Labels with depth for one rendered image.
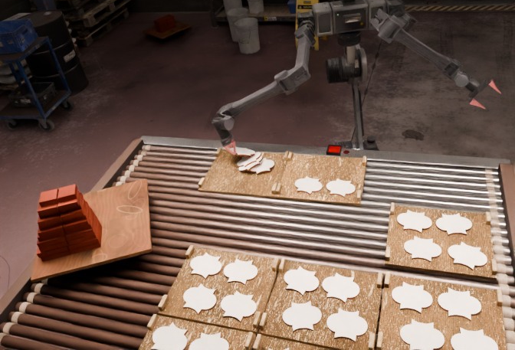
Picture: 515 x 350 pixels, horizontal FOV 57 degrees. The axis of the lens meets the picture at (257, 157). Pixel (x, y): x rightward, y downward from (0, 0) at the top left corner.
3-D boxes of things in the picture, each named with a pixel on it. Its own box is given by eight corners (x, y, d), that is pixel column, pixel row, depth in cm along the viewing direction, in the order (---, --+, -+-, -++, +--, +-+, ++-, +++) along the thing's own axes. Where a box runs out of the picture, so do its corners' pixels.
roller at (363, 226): (108, 197, 257) (105, 191, 255) (505, 243, 198) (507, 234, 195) (103, 204, 254) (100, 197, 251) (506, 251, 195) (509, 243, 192)
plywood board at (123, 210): (47, 205, 235) (46, 202, 234) (147, 181, 240) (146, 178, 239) (32, 282, 195) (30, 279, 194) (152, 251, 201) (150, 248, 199)
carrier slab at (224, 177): (220, 152, 271) (220, 149, 270) (290, 155, 259) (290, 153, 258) (198, 191, 244) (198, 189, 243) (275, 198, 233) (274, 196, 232)
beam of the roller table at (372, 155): (145, 142, 301) (142, 135, 297) (507, 168, 238) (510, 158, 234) (138, 150, 294) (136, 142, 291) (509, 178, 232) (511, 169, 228)
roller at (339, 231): (103, 204, 254) (100, 197, 251) (506, 251, 195) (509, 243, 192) (99, 210, 250) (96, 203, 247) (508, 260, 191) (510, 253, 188)
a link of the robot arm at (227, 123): (232, 117, 252) (222, 106, 247) (244, 117, 243) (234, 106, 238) (218, 133, 248) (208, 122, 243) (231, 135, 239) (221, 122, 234)
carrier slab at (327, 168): (290, 155, 259) (290, 153, 258) (367, 160, 247) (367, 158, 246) (275, 198, 232) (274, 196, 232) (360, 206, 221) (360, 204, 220)
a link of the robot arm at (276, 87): (298, 84, 235) (287, 67, 229) (297, 90, 230) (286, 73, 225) (229, 119, 253) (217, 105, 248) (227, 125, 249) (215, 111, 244)
